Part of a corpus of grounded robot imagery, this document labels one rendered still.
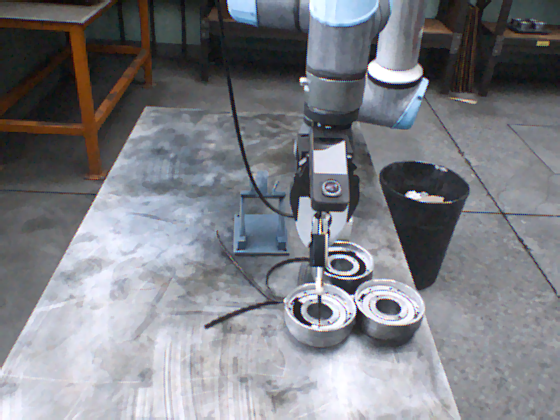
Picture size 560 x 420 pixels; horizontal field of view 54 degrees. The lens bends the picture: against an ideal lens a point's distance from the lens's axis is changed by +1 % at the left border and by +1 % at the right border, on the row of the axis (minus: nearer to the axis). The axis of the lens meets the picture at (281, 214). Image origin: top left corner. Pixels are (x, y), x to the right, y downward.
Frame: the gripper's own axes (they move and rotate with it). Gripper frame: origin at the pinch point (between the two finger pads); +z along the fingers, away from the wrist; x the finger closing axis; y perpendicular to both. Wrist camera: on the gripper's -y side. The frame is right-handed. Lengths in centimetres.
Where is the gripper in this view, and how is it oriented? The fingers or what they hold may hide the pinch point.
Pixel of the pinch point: (318, 242)
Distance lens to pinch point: 79.0
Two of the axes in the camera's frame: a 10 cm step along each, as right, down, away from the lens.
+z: -0.6, 8.5, 5.3
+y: -0.6, -5.3, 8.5
